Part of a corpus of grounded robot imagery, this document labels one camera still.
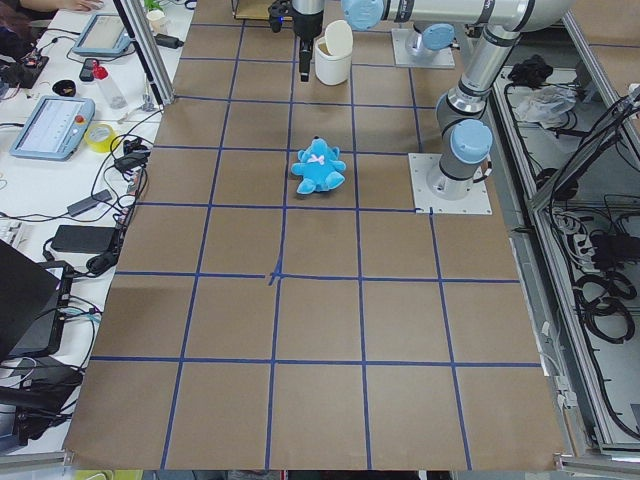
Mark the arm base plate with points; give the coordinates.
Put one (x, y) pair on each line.
(435, 193)
(430, 48)

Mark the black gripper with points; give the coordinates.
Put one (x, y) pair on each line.
(305, 25)

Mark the far blue teach pendant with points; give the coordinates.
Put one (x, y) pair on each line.
(104, 35)

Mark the blue teddy bear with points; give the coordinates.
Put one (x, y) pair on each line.
(319, 167)

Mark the yellow tape roll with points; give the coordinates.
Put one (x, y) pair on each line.
(99, 137)

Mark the white trash can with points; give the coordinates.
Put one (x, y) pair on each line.
(333, 53)

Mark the near blue teach pendant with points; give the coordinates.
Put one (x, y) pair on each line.
(54, 129)

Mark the aluminium frame post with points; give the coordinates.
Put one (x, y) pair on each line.
(134, 19)

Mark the black power adapter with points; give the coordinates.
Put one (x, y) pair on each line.
(83, 239)

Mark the clear bottle red cap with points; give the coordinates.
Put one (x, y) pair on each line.
(111, 92)

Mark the blue teach pendant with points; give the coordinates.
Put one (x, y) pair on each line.
(104, 35)
(54, 129)

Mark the crumpled white cloth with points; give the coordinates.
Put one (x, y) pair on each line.
(547, 106)

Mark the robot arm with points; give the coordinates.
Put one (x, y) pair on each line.
(466, 139)

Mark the black remote phone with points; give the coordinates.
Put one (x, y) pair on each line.
(87, 71)

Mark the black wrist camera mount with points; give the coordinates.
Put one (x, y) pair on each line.
(278, 11)

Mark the black laptop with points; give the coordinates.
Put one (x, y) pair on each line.
(33, 296)

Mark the white paper cup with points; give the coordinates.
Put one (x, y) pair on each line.
(158, 21)

